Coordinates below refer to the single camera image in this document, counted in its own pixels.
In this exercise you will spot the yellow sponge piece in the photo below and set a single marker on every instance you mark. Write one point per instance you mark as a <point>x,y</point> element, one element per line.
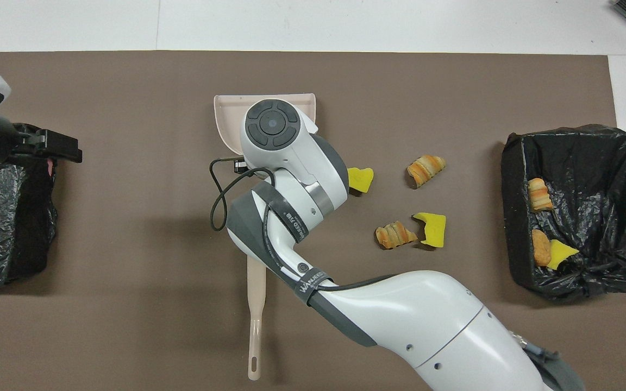
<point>362,181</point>
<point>562,253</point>
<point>431,229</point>

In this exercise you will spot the black bag lined bin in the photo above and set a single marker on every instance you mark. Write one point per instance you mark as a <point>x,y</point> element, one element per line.
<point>590,163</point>

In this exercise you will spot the pale bread piece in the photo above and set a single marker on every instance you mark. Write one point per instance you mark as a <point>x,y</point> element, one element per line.
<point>539,194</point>

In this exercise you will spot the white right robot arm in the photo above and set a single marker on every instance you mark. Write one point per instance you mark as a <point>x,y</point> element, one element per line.
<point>427,326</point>

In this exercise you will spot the brown table mat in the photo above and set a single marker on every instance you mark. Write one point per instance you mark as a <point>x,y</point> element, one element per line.
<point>128,244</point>

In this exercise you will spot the brown bread roll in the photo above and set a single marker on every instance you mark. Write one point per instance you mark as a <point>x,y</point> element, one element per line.
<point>541,247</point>

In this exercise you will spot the striped croissant piece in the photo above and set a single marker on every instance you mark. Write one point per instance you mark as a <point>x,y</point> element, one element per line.
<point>394,234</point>
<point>426,169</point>

